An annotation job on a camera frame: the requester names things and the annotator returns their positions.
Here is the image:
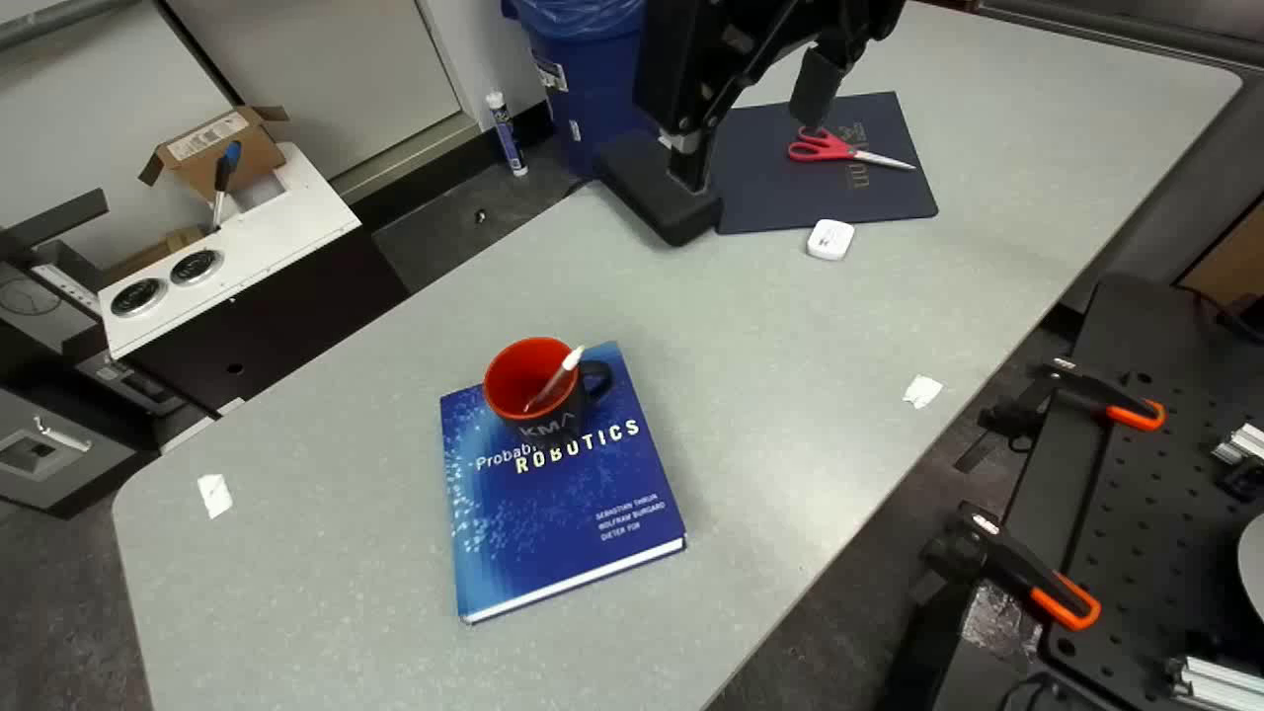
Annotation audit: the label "orange black mug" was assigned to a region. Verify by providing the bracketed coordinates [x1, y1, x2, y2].
[481, 336, 612, 441]

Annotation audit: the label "blue trash bin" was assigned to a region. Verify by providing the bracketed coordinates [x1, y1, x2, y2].
[502, 0, 649, 179]

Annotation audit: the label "dark blue folder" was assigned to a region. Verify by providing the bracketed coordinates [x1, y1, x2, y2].
[709, 90, 936, 235]

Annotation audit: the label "upper orange black clamp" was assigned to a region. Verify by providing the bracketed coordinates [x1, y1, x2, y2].
[978, 354, 1171, 441]

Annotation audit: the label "lower orange black clamp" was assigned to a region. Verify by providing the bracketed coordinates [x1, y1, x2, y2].
[921, 503, 1100, 631]

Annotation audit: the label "black perforated board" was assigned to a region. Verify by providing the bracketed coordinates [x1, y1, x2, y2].
[921, 269, 1264, 711]

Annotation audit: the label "white paper tag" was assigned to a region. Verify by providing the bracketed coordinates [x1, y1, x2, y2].
[899, 375, 945, 412]
[196, 473, 234, 520]

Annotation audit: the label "white pen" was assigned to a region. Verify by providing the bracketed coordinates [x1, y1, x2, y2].
[522, 349, 583, 415]

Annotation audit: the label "orange black clamp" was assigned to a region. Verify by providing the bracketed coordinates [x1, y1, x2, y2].
[978, 354, 1171, 441]
[921, 503, 1100, 631]

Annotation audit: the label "white bottle on floor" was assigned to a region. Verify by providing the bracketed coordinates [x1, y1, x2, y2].
[484, 90, 530, 179]

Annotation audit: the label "white paper tag left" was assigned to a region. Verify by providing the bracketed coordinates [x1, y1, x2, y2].
[196, 473, 234, 520]

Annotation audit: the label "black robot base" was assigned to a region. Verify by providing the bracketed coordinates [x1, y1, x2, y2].
[595, 135, 721, 245]

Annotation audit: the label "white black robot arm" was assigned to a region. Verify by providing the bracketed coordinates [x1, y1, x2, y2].
[631, 0, 904, 153]

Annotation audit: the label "blue robotics book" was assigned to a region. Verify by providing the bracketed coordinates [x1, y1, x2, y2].
[438, 341, 685, 626]

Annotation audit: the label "white paper tag right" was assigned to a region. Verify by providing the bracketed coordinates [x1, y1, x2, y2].
[899, 375, 945, 412]

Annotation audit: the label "small white square object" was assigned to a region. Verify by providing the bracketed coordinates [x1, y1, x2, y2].
[807, 216, 855, 261]

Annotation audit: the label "cardboard box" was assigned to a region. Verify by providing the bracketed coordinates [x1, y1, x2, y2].
[139, 108, 289, 200]

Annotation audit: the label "red handled scissors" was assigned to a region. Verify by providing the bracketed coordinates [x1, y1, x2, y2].
[784, 132, 915, 171]

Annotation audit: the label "white side table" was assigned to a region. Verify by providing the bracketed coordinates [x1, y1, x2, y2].
[75, 140, 364, 364]

